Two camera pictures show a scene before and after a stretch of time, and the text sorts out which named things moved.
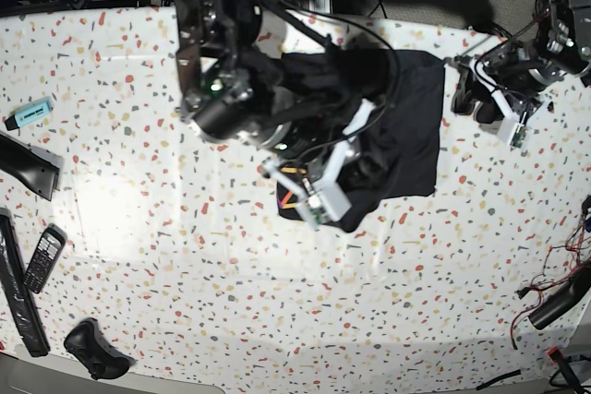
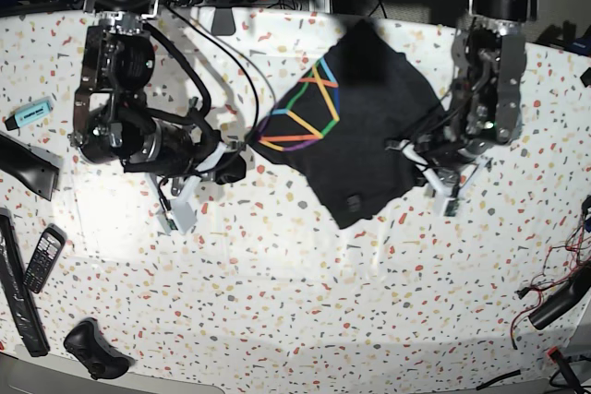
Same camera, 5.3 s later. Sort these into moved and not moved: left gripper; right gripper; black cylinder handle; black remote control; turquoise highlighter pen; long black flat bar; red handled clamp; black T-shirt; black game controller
Moved: black T-shirt; left gripper; right gripper
Not moved: long black flat bar; turquoise highlighter pen; black remote control; black cylinder handle; red handled clamp; black game controller
